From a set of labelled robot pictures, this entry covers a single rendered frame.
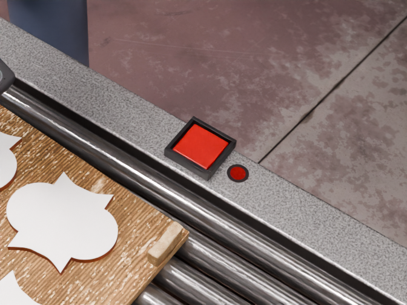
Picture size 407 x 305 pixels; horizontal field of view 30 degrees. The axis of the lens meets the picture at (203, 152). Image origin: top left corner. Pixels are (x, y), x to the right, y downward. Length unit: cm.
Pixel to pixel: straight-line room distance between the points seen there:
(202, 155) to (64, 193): 20
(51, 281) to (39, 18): 80
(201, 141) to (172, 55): 141
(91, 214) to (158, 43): 157
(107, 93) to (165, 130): 11
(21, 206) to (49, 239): 6
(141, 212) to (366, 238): 31
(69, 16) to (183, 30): 96
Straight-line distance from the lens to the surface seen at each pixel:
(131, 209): 101
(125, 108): 114
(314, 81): 249
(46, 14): 163
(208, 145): 109
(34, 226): 99
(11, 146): 107
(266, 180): 109
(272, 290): 99
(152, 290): 98
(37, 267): 98
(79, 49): 175
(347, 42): 265
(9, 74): 88
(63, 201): 101
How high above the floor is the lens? 180
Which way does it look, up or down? 53 degrees down
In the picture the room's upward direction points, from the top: 9 degrees clockwise
